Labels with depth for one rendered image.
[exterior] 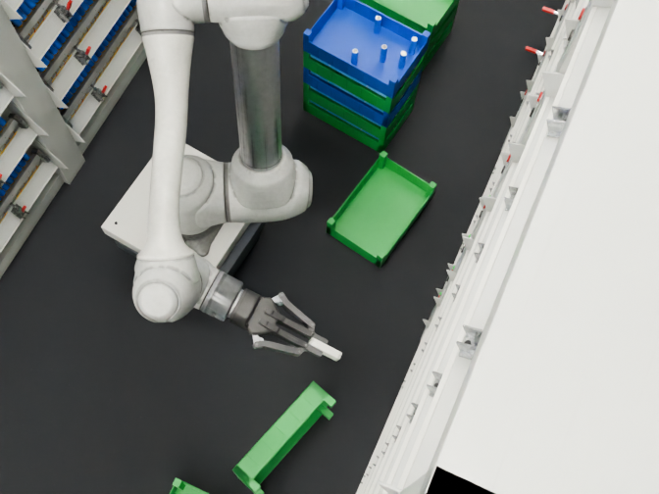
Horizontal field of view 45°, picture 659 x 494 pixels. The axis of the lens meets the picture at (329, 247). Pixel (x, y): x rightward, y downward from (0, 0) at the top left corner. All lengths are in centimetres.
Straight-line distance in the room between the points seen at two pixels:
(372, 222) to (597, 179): 187
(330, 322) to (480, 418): 182
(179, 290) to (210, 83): 139
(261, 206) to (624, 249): 146
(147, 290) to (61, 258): 113
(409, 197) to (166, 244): 120
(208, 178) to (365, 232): 66
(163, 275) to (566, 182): 92
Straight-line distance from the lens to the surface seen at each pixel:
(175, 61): 155
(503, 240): 82
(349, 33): 238
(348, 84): 233
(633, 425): 53
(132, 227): 219
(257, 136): 180
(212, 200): 195
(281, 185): 191
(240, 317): 157
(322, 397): 205
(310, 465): 223
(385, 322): 232
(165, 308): 138
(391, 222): 243
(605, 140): 60
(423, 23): 263
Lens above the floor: 221
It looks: 68 degrees down
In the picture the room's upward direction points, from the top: 5 degrees clockwise
